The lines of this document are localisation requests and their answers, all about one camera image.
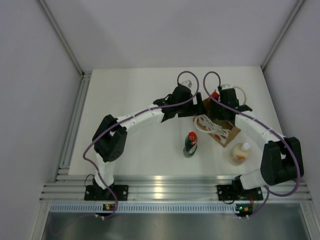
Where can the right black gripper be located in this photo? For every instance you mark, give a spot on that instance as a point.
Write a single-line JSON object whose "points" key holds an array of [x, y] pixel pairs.
{"points": [[214, 113]]}

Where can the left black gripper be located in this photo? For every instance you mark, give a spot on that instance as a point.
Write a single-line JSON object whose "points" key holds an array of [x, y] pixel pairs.
{"points": [[198, 108]]}

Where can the oil bottle red cap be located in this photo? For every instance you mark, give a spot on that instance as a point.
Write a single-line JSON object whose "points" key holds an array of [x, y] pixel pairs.
{"points": [[215, 95]]}

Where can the burlap canvas bag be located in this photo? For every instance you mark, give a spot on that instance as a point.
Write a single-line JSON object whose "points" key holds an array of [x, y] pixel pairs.
{"points": [[221, 131]]}

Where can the dark sauce bottle red cap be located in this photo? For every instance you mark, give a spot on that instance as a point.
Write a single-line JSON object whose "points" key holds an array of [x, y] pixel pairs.
{"points": [[190, 144]]}

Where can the cream squeeze bottle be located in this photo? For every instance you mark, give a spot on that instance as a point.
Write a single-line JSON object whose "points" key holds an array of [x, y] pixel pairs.
{"points": [[240, 153]]}

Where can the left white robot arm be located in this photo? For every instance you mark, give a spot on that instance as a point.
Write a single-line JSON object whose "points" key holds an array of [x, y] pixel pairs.
{"points": [[110, 137]]}

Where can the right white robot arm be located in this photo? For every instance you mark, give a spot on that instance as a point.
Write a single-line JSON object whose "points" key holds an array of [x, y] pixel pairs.
{"points": [[282, 159]]}

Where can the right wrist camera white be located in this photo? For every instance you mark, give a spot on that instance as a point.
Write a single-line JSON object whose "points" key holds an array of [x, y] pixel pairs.
{"points": [[225, 87]]}

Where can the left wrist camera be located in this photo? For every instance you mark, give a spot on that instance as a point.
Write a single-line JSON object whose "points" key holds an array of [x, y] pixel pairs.
{"points": [[187, 84]]}

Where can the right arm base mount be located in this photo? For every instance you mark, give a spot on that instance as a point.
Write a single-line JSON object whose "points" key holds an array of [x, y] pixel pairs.
{"points": [[226, 194]]}

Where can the right aluminium frame post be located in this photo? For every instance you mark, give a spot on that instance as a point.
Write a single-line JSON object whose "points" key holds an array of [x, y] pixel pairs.
{"points": [[285, 27]]}

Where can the aluminium frame post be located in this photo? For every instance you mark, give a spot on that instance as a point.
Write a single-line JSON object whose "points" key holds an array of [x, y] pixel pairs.
{"points": [[285, 27], [60, 35]]}

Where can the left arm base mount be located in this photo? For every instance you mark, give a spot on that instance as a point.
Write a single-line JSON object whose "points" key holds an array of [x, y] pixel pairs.
{"points": [[94, 192]]}

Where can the aluminium rail frame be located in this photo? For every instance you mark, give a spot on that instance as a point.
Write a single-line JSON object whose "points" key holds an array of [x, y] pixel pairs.
{"points": [[153, 165]]}

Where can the left aluminium frame post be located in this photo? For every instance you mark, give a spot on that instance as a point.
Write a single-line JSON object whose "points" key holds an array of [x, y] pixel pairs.
{"points": [[60, 35]]}

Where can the slotted cable duct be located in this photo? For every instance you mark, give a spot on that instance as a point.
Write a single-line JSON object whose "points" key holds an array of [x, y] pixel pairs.
{"points": [[215, 208]]}

